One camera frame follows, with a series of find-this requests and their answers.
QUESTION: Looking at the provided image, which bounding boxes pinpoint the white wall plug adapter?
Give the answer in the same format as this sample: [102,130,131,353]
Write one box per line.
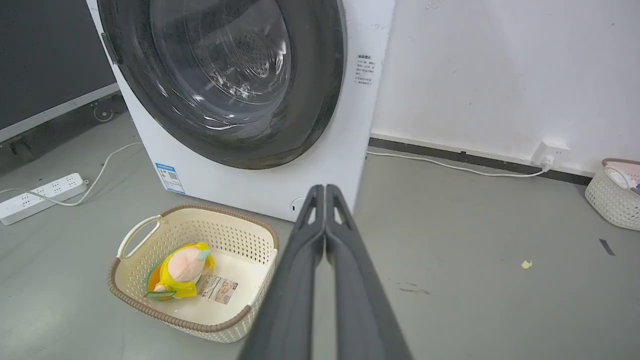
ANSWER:
[531,140,571,171]

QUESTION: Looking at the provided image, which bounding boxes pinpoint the round dark washing machine door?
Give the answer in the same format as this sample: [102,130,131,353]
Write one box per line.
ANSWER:
[97,0,348,170]

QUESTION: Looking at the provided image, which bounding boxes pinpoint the paper label sheet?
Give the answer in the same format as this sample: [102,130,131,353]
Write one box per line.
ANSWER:
[197,274,239,305]

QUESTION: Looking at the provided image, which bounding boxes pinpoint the yellow plush doll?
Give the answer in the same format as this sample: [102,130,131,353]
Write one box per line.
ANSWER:
[145,242,216,301]

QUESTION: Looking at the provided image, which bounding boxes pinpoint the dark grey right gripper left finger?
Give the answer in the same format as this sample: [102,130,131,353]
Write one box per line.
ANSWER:
[239,184,326,360]

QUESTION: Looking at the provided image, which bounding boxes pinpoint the white wall plug with cable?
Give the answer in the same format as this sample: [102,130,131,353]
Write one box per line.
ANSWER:
[366,150,550,178]

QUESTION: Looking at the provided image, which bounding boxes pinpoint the dark rolling board with frame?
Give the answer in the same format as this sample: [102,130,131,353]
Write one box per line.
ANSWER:
[0,0,129,173]

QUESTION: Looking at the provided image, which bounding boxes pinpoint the white woven basket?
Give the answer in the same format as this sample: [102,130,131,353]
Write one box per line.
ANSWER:
[584,158,640,232]

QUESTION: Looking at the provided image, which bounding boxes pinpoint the white power strip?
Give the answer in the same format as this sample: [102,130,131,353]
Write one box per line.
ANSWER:
[0,173,90,226]

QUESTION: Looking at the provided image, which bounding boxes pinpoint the white power strip cable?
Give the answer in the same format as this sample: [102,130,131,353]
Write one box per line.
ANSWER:
[0,142,145,207]

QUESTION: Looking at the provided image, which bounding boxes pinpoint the white front-load washing machine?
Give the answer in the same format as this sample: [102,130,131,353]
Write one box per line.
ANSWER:
[86,0,396,223]

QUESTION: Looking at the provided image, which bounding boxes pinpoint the cream perforated laundry basket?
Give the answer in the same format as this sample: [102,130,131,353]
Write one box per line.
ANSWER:
[107,203,280,344]

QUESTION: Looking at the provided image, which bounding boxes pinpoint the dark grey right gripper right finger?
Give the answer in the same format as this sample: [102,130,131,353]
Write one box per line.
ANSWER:
[325,184,414,360]

